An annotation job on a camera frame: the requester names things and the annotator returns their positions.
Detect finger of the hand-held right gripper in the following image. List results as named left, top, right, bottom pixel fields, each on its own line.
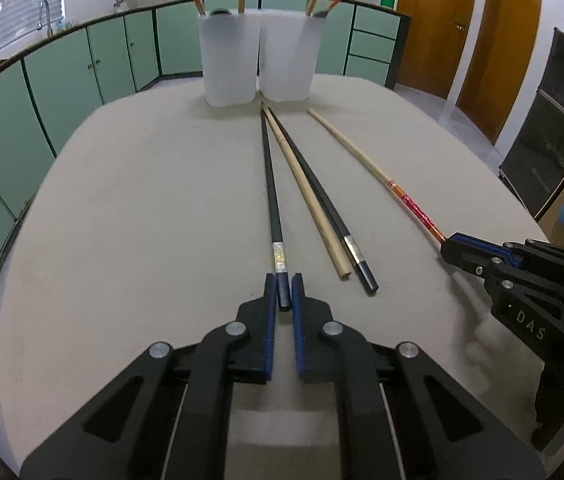
left=440, top=240, right=564, bottom=301
left=454, top=233, right=564, bottom=273

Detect white double utensil holder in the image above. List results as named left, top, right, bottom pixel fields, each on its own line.
left=197, top=10, right=331, bottom=108

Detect metal faucet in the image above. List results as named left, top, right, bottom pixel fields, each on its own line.
left=38, top=0, right=55, bottom=37

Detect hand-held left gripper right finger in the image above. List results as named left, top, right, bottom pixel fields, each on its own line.
left=292, top=273, right=548, bottom=480

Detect green base cabinets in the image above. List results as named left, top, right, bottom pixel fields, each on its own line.
left=0, top=0, right=411, bottom=401

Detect black cabinet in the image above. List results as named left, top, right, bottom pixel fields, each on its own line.
left=498, top=27, right=564, bottom=221

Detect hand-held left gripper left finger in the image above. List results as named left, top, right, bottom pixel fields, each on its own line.
left=20, top=274, right=279, bottom=480

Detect wooden door with handle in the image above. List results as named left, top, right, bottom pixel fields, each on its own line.
left=396, top=0, right=480, bottom=101

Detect black chopstick silver band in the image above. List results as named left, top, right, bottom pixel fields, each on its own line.
left=266, top=105, right=380, bottom=295
left=260, top=105, right=293, bottom=310

